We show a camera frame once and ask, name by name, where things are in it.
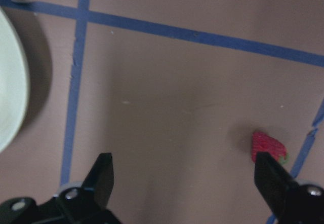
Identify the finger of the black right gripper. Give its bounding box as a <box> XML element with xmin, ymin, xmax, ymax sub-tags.
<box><xmin>1</xmin><ymin>153</ymin><xmax>119</xmax><ymax>223</ymax></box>
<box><xmin>254</xmin><ymin>152</ymin><xmax>323</xmax><ymax>223</ymax></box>

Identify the red strawberry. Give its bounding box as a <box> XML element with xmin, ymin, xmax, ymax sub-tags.
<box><xmin>251</xmin><ymin>131</ymin><xmax>289</xmax><ymax>165</ymax></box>

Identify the light green plate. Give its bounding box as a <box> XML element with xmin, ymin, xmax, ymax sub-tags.
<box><xmin>1</xmin><ymin>9</ymin><xmax>30</xmax><ymax>152</ymax></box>

